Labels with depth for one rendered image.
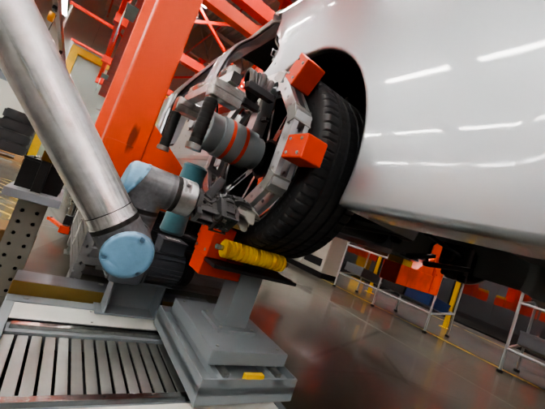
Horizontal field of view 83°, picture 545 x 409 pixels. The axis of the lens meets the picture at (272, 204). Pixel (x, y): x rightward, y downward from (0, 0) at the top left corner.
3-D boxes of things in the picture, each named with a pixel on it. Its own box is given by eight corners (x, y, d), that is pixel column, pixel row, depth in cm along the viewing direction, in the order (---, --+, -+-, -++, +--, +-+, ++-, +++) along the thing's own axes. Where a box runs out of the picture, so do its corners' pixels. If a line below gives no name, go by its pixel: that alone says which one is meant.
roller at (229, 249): (289, 275, 109) (294, 260, 109) (216, 257, 93) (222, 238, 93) (280, 270, 114) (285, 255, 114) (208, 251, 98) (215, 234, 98)
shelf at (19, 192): (58, 209, 113) (62, 201, 113) (0, 194, 103) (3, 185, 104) (62, 195, 148) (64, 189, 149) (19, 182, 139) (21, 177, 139)
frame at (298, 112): (269, 243, 87) (332, 68, 91) (250, 238, 84) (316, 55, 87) (202, 213, 133) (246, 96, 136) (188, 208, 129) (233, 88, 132)
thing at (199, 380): (289, 404, 104) (298, 376, 105) (190, 410, 84) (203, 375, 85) (227, 332, 146) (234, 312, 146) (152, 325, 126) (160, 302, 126)
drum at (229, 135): (258, 174, 106) (272, 135, 106) (203, 148, 94) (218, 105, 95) (240, 171, 117) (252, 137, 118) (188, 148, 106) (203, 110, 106)
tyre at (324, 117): (403, 92, 100) (286, 112, 155) (358, 49, 87) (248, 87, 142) (334, 286, 97) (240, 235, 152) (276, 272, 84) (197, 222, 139)
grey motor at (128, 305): (194, 332, 133) (222, 255, 135) (86, 322, 110) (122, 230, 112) (182, 314, 148) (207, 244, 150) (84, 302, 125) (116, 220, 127)
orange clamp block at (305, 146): (299, 167, 90) (320, 169, 82) (279, 157, 85) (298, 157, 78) (307, 144, 90) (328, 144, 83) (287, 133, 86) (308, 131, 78)
